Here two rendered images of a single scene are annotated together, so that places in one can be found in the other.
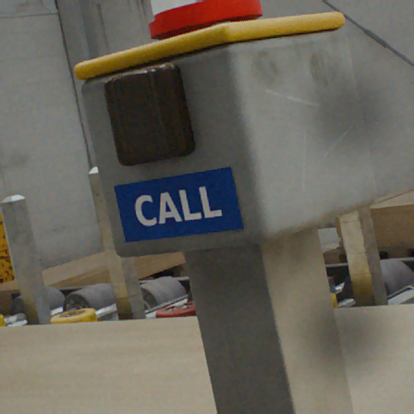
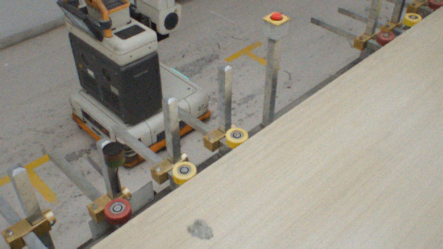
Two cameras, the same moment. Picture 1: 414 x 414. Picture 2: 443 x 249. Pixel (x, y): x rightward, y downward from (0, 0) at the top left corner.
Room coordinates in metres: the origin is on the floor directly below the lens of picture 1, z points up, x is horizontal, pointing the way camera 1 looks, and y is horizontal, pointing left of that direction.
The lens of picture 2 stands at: (0.34, -1.59, 2.05)
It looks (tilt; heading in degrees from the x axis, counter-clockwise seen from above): 40 degrees down; 95
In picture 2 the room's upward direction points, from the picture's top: straight up
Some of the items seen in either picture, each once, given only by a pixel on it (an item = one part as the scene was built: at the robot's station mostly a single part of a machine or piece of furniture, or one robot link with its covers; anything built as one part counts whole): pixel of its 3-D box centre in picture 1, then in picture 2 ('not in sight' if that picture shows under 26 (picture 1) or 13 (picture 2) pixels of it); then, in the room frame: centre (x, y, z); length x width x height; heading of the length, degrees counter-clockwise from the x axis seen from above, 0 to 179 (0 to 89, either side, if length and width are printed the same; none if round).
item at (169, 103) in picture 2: not in sight; (173, 151); (0.07, -0.40, 0.89); 0.04 x 0.04 x 0.48; 50
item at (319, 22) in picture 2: not in sight; (347, 34); (0.77, 0.58, 0.83); 0.43 x 0.03 x 0.04; 140
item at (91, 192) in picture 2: not in sight; (86, 187); (-0.21, -0.55, 0.84); 0.43 x 0.03 x 0.04; 140
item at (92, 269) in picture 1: (125, 262); not in sight; (8.55, 0.69, 0.23); 2.41 x 0.77 x 0.17; 141
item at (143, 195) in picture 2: not in sight; (122, 209); (-0.10, -0.55, 0.75); 0.26 x 0.01 x 0.10; 50
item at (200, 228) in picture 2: not in sight; (200, 228); (0.20, -0.73, 0.91); 0.09 x 0.07 x 0.02; 133
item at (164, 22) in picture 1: (207, 30); (276, 17); (0.40, -0.01, 1.22); 0.04 x 0.04 x 0.02
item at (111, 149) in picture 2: not in sight; (117, 174); (-0.06, -0.62, 1.00); 0.06 x 0.06 x 0.22; 50
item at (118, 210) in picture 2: not in sight; (119, 218); (-0.06, -0.67, 0.85); 0.08 x 0.08 x 0.11
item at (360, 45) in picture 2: not in sight; (366, 39); (0.86, 0.53, 0.83); 0.14 x 0.06 x 0.05; 50
